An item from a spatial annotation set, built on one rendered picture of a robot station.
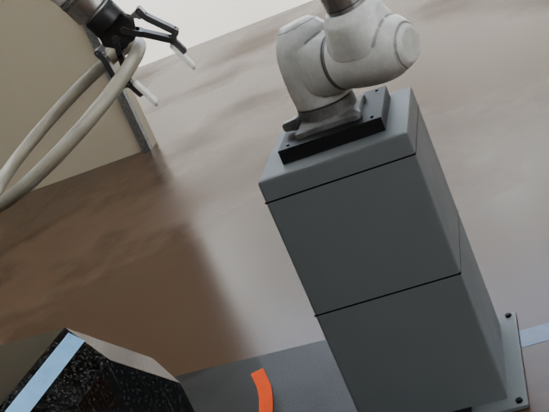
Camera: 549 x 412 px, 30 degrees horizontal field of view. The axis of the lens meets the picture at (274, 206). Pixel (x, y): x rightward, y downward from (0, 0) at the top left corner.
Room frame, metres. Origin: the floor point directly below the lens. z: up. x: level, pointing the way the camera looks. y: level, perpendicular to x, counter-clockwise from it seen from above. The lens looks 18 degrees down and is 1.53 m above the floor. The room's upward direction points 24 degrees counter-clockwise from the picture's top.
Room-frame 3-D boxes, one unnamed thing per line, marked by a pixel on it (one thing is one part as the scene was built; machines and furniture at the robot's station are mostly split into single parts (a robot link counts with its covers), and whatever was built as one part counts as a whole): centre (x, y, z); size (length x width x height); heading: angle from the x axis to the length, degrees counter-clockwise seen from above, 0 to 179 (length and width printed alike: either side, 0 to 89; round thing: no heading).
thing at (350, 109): (2.61, -0.21, 0.87); 0.22 x 0.18 x 0.06; 73
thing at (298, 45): (2.59, -0.24, 1.00); 0.18 x 0.16 x 0.22; 43
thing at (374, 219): (2.60, -0.23, 0.40); 0.50 x 0.50 x 0.80; 73
